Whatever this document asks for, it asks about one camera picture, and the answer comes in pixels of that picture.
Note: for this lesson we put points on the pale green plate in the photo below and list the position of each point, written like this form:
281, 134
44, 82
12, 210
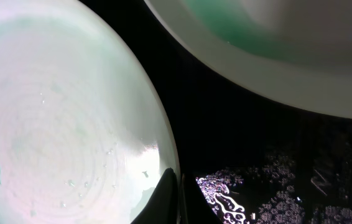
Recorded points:
84, 137
298, 53

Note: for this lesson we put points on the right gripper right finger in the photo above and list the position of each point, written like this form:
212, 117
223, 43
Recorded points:
193, 207

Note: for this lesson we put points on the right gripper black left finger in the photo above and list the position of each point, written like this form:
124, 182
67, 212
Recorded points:
162, 206

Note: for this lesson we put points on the round black tray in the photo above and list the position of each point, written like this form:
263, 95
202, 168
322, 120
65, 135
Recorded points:
296, 165

